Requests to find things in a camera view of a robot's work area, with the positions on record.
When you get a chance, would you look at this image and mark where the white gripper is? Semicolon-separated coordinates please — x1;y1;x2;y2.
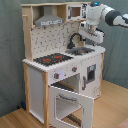
79;21;104;43

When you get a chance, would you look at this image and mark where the white oven door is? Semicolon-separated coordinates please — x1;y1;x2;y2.
49;86;94;128

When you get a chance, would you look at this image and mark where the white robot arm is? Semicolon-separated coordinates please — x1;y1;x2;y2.
79;2;128;43

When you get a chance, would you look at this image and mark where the wooden toy kitchen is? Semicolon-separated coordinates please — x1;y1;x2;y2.
22;2;105;128

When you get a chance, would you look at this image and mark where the toy microwave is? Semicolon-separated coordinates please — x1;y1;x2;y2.
66;3;87;21

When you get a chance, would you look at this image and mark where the black toy faucet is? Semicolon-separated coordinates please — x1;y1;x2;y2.
67;33;82;49

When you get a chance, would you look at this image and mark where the grey toy sink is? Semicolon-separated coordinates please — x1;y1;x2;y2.
65;47;95;56

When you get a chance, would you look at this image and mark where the red right oven knob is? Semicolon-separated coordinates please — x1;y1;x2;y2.
71;65;79;73

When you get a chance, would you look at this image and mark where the white cabinet door with window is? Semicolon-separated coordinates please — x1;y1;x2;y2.
81;55;102;99

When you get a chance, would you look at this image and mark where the grey range hood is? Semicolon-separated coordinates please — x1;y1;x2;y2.
35;6;64;27

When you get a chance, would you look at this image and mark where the black toy stovetop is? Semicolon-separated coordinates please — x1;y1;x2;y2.
34;53;71;67

